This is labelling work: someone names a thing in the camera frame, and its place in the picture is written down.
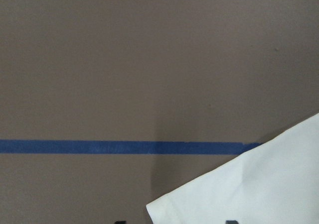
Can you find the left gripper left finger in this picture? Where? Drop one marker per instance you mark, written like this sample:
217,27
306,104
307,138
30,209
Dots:
119,222

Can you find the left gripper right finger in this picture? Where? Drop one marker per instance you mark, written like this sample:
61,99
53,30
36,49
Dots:
231,222

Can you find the cream long sleeve shirt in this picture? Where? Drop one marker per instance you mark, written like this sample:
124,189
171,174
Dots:
274,183

